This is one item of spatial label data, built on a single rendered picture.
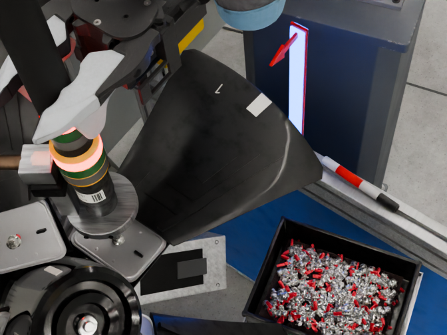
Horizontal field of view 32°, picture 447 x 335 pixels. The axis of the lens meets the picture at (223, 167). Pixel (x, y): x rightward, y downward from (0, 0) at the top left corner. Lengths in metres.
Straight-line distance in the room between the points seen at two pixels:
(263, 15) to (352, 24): 0.43
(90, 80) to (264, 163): 0.36
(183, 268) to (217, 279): 0.06
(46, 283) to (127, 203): 0.11
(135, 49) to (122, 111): 1.60
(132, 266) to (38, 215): 0.12
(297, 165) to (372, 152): 0.63
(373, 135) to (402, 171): 0.76
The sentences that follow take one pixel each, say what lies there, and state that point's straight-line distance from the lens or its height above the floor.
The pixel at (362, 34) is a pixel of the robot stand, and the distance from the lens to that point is 1.22.
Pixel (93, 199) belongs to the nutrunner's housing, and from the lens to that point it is 0.72.
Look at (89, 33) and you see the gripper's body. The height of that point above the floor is 1.47.
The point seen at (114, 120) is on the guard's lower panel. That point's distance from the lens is 2.18.
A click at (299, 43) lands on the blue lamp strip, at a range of 0.99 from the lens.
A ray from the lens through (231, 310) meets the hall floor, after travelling 2.06.
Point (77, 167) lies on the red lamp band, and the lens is 0.66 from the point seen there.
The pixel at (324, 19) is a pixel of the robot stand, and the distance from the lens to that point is 1.23.
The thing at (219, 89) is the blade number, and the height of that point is 1.18.
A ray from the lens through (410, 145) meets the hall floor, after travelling 2.29.
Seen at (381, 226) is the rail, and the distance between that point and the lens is 1.24.
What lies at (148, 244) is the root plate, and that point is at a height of 1.19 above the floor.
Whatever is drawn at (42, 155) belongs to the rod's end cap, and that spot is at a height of 1.37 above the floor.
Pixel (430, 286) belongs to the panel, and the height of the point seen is 0.69.
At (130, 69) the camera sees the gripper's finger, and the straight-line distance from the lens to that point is 0.59.
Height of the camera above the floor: 1.94
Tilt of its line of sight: 60 degrees down
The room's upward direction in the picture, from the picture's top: 8 degrees counter-clockwise
